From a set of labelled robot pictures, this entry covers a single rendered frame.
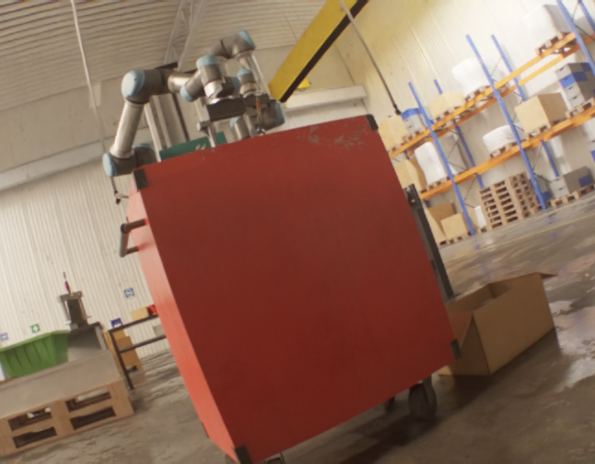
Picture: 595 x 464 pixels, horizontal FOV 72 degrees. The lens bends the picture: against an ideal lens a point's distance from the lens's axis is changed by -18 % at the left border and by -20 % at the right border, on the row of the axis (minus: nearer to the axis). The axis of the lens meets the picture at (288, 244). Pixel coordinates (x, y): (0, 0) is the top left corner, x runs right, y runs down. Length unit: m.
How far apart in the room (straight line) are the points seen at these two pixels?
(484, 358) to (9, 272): 13.29
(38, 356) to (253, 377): 3.86
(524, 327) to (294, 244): 0.99
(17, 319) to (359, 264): 12.99
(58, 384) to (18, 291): 10.06
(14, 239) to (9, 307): 1.94
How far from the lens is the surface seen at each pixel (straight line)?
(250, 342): 1.20
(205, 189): 1.23
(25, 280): 14.00
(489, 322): 1.73
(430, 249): 3.82
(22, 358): 4.97
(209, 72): 1.60
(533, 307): 1.92
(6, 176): 14.19
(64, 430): 3.94
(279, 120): 2.32
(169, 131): 2.54
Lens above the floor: 0.55
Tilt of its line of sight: 4 degrees up
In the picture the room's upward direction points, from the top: 20 degrees counter-clockwise
